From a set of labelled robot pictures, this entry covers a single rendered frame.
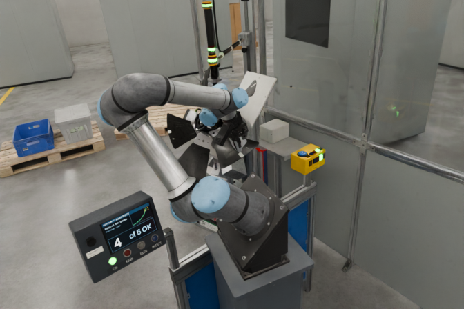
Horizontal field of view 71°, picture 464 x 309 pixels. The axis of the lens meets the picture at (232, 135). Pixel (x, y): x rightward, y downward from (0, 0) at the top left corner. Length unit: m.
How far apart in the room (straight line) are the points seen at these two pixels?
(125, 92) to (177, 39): 6.30
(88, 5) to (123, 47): 6.70
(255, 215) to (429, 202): 1.15
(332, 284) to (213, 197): 1.64
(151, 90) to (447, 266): 1.79
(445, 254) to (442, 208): 0.27
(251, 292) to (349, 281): 1.45
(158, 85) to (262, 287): 0.73
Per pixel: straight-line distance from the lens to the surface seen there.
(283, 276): 1.19
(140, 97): 0.99
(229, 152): 1.59
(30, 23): 8.75
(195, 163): 1.79
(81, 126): 4.55
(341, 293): 2.47
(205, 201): 1.01
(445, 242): 2.10
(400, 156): 1.95
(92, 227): 1.13
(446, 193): 1.94
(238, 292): 1.16
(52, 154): 4.54
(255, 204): 1.09
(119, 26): 7.10
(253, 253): 1.12
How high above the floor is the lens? 1.91
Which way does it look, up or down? 26 degrees down
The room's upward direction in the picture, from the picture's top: 5 degrees counter-clockwise
